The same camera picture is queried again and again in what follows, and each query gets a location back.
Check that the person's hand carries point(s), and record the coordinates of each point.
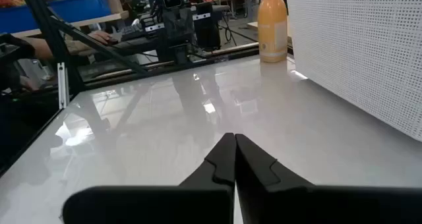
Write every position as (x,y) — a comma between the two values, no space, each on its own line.
(99,37)

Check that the cardboard box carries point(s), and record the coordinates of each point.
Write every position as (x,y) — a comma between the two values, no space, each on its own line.
(115,4)

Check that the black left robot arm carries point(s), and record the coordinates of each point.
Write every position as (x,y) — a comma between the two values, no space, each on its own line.
(206,29)

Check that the light wooden shelf board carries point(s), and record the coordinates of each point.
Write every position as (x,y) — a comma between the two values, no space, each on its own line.
(92,19)

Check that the orange spray bottle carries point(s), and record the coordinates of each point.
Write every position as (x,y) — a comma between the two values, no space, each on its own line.
(272,26)

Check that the white perforated plastic basket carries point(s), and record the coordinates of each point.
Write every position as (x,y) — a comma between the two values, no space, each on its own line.
(359,49)

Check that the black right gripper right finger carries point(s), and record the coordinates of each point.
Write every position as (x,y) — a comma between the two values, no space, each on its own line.
(257,171)

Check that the silver aluminium bracket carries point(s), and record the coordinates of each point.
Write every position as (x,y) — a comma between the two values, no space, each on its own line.
(62,85)

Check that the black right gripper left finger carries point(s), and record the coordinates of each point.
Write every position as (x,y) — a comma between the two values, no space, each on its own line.
(211,171)

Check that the person's forearm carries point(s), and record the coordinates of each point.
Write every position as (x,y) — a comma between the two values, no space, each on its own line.
(43,47)

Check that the blue plastic bin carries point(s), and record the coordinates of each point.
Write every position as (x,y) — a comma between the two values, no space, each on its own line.
(76,8)

